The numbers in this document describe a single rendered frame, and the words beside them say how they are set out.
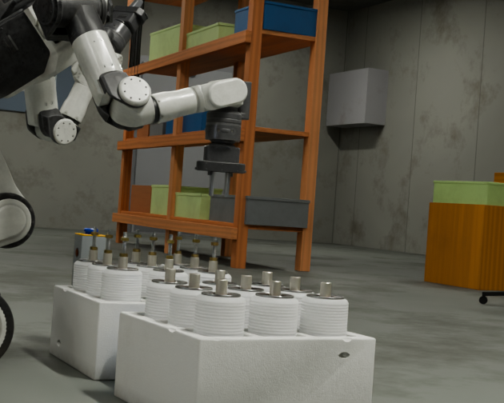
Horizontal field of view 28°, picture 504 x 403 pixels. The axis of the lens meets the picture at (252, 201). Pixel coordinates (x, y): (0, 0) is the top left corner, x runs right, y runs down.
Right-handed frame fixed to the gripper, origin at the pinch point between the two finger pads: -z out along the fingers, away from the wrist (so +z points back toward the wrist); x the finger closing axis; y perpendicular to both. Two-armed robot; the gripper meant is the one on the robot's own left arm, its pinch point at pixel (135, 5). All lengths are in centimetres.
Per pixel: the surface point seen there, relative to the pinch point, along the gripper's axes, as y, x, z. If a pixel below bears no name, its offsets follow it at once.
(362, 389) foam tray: 4, 120, 107
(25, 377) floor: 3, 44, 125
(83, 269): -7, 33, 90
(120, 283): 4, 54, 97
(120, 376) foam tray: 9, 71, 121
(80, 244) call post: -15, 20, 78
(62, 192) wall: -606, -585, -313
